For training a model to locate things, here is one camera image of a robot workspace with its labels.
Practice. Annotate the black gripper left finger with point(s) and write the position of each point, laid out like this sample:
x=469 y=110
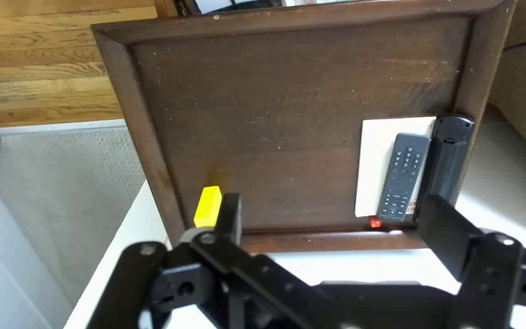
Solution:
x=230 y=216

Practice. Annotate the yellow block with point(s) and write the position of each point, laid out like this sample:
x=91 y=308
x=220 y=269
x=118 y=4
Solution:
x=209 y=207

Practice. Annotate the plain black remote control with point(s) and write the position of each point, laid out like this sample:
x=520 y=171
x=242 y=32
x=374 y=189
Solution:
x=449 y=158

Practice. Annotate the dark brown wooden side table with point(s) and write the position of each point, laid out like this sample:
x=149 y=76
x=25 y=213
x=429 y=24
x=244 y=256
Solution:
x=264 y=121

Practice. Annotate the small red object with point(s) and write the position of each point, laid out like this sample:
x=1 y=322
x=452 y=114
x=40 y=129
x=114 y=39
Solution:
x=376 y=224

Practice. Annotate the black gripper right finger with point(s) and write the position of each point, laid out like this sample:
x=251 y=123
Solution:
x=449 y=231

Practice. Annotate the dark grey button remote control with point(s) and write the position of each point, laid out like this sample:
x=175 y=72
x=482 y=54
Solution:
x=405 y=176

